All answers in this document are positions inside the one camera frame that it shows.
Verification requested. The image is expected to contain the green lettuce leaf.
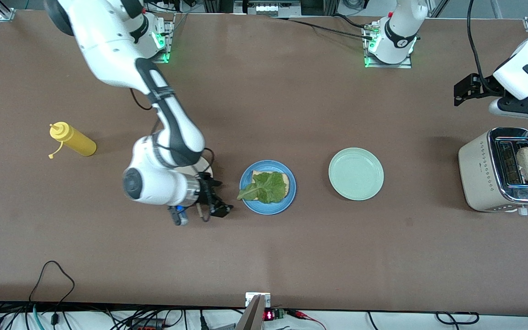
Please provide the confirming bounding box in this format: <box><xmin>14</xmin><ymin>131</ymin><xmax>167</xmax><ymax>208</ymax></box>
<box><xmin>236</xmin><ymin>170</ymin><xmax>287</xmax><ymax>204</ymax></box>

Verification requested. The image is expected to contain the yellow squeeze bottle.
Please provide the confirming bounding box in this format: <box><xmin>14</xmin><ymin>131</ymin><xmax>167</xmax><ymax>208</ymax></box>
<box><xmin>48</xmin><ymin>121</ymin><xmax>98</xmax><ymax>160</ymax></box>

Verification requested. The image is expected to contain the beige plate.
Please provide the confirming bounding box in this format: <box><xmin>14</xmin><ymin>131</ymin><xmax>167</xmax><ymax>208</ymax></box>
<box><xmin>172</xmin><ymin>156</ymin><xmax>214</xmax><ymax>180</ymax></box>

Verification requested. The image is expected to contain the blue plate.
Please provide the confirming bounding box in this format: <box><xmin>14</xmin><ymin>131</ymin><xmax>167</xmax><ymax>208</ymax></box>
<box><xmin>239</xmin><ymin>159</ymin><xmax>297</xmax><ymax>215</ymax></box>

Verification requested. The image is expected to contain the pale green plate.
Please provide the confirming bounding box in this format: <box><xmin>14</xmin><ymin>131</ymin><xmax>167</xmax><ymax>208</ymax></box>
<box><xmin>328</xmin><ymin>147</ymin><xmax>385</xmax><ymax>201</ymax></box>

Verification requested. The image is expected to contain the cream toaster with chrome top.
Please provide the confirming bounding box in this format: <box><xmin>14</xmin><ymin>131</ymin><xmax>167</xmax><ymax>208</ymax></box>
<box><xmin>458</xmin><ymin>127</ymin><xmax>528</xmax><ymax>216</ymax></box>

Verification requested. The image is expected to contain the lit electronics box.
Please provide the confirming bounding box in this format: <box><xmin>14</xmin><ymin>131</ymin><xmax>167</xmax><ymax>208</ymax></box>
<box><xmin>233</xmin><ymin>0</ymin><xmax>302</xmax><ymax>17</ymax></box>

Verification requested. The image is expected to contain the white power strip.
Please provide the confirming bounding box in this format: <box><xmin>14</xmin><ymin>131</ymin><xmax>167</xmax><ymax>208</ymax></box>
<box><xmin>154</xmin><ymin>0</ymin><xmax>187</xmax><ymax>13</ymax></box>

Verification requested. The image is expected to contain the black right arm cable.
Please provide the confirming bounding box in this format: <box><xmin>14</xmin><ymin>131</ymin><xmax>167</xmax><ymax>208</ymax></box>
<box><xmin>129</xmin><ymin>87</ymin><xmax>215</xmax><ymax>179</ymax></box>

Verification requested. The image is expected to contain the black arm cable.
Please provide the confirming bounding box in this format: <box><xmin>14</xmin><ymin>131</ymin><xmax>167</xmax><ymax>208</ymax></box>
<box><xmin>467</xmin><ymin>0</ymin><xmax>491</xmax><ymax>92</ymax></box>
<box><xmin>129</xmin><ymin>87</ymin><xmax>215</xmax><ymax>179</ymax></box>

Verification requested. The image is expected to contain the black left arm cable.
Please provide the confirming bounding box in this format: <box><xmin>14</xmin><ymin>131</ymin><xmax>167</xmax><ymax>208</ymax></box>
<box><xmin>467</xmin><ymin>0</ymin><xmax>491</xmax><ymax>92</ymax></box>

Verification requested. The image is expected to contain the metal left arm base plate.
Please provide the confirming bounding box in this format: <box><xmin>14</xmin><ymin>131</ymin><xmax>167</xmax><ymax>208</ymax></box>
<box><xmin>363</xmin><ymin>21</ymin><xmax>413</xmax><ymax>69</ymax></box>

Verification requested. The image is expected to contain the white table edge bracket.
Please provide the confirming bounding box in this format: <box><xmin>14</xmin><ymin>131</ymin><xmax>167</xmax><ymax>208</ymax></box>
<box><xmin>245</xmin><ymin>292</ymin><xmax>271</xmax><ymax>308</ymax></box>

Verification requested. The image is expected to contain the grey camera pole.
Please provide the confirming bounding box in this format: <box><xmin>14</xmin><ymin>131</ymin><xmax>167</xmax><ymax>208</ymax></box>
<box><xmin>236</xmin><ymin>294</ymin><xmax>267</xmax><ymax>330</ymax></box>

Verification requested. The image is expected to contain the red clip wire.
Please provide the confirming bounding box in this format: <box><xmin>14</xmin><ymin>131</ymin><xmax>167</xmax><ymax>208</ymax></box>
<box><xmin>286</xmin><ymin>309</ymin><xmax>328</xmax><ymax>330</ymax></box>

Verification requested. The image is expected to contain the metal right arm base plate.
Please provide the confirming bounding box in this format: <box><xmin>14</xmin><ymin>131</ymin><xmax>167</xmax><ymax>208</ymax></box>
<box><xmin>152</xmin><ymin>13</ymin><xmax>175</xmax><ymax>64</ymax></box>

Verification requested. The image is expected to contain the black cable lying on table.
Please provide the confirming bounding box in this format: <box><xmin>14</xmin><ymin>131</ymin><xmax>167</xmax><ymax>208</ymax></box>
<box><xmin>271</xmin><ymin>14</ymin><xmax>377</xmax><ymax>42</ymax></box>

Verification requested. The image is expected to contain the black looped cable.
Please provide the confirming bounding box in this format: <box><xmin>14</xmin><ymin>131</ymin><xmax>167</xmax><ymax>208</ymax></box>
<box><xmin>29</xmin><ymin>260</ymin><xmax>76</xmax><ymax>305</ymax></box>

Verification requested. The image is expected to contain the black coiled cable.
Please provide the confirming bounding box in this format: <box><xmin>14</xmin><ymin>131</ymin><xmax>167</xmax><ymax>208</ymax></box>
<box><xmin>435</xmin><ymin>312</ymin><xmax>480</xmax><ymax>325</ymax></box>

